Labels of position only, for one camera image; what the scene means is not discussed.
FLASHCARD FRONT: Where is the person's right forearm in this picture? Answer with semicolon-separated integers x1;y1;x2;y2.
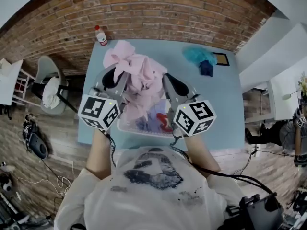
183;133;222;177

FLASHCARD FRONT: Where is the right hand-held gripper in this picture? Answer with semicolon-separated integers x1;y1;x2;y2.
162;72;217;138

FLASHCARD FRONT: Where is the person's left forearm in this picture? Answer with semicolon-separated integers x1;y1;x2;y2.
85;127;114;180

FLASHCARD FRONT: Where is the white floor cable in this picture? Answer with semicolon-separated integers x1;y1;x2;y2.
16;161;75;196

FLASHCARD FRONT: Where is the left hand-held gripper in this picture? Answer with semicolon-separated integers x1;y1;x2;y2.
77;64;128;131

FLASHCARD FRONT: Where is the grey shell chair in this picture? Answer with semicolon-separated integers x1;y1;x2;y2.
31;55;79;116

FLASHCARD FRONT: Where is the white cloth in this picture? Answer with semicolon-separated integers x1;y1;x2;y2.
42;76;64;110

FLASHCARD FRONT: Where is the black framed yellow board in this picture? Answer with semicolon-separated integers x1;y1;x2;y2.
212;52;230;67

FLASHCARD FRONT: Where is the red-capped water bottle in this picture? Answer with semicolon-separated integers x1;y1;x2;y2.
94;24;109;47

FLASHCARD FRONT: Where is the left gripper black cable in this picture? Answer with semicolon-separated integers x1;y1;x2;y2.
102;129;118;168

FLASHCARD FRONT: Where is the yellow flower plant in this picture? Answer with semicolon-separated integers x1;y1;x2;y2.
297;71;307;98

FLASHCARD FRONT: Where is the black device on floor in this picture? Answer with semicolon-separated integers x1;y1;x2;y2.
22;114;49;160

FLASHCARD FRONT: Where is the black waist-mounted device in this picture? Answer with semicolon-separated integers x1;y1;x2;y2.
224;192;285;230

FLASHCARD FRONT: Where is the pink laundry garment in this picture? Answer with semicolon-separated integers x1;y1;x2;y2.
103;40;169;127

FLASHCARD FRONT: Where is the teal fluffy garment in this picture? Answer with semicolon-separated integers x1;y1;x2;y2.
182;45;218;69

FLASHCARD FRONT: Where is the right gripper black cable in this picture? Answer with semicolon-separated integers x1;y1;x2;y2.
169;135;277;201

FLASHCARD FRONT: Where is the white printed shirt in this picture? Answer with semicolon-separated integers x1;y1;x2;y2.
54;146;246;230

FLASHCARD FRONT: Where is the red laundry item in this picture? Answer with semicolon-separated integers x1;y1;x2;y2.
156;113;174;133

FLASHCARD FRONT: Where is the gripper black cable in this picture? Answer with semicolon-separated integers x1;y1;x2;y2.
102;129;118;168
169;135;277;201

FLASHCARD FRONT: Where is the white shelf unit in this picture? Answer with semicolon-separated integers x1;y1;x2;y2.
0;58;35;106

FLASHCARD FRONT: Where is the pale blue laundry garment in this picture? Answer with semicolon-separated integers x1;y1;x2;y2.
135;101;169;134

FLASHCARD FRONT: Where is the white desk lamp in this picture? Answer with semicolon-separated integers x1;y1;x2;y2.
282;89;301;101

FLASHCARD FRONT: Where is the clear plastic laundry basket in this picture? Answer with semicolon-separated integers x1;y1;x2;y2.
93;64;201;139

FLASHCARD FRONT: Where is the dark blue garment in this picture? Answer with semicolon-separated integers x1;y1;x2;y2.
198;59;214;78

